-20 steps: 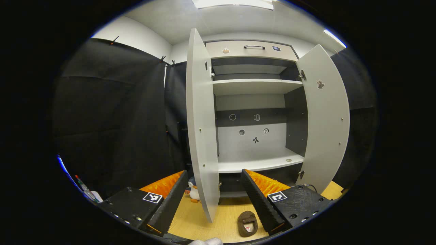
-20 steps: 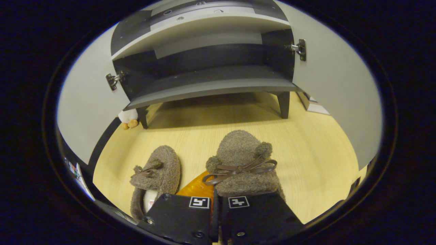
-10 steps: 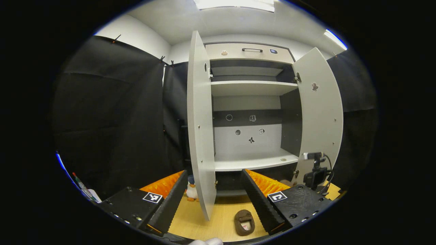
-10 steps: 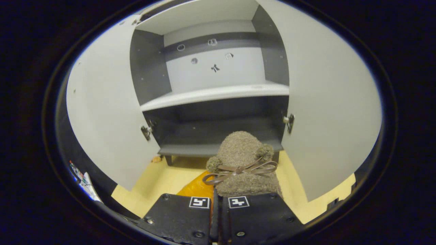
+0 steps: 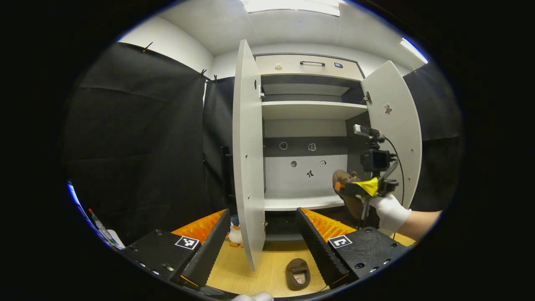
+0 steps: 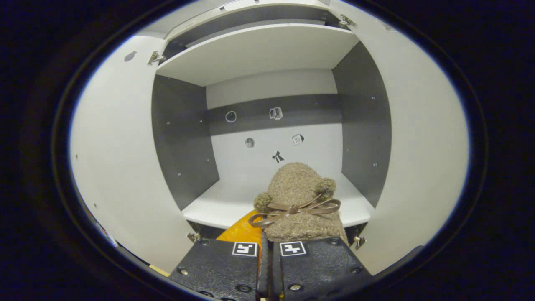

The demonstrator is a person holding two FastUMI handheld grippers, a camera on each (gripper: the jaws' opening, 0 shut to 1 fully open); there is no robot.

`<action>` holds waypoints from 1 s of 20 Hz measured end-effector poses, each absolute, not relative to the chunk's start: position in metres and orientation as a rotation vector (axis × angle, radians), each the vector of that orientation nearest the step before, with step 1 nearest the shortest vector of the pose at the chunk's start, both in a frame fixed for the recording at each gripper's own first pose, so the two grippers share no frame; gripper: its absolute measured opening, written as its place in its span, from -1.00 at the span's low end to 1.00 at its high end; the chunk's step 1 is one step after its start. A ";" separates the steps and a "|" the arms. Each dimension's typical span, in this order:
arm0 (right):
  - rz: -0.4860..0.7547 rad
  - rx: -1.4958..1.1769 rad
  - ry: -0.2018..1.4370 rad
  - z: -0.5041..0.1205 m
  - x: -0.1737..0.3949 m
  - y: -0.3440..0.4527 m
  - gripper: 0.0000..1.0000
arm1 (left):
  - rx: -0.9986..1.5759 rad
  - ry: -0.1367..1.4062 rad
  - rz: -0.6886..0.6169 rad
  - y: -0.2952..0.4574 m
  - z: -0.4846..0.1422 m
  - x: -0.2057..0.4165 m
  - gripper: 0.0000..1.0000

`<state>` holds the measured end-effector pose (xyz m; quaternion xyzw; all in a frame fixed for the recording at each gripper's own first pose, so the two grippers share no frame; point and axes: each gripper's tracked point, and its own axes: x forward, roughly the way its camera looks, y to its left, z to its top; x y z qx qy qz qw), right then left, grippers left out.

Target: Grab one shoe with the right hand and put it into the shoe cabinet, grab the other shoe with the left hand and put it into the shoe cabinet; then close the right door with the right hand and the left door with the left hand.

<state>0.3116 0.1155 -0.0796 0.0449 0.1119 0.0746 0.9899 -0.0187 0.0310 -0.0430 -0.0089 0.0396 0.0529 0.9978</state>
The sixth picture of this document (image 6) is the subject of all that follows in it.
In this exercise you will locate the white cabinet door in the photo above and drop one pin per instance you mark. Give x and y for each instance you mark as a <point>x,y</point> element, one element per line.
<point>422,146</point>
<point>121,159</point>

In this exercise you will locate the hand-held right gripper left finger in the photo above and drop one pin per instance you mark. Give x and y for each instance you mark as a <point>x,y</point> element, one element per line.
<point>217,267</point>

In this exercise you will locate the white cabinet drawer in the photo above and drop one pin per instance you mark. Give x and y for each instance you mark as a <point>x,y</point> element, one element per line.
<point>194,21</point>

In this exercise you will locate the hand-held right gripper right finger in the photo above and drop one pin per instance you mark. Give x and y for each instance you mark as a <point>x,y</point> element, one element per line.
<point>317,267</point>

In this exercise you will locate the white shoe cabinet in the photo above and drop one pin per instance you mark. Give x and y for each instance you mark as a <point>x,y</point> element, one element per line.
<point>259,54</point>

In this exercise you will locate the brown fuzzy shoe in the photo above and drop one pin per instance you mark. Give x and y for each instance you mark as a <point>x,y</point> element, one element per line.
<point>296,184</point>

